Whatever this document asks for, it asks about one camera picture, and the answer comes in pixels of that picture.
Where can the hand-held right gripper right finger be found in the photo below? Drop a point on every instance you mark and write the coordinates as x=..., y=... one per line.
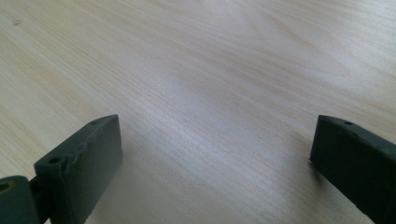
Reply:
x=358, y=161

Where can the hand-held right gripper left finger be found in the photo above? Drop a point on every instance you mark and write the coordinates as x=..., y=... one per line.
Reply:
x=82, y=168

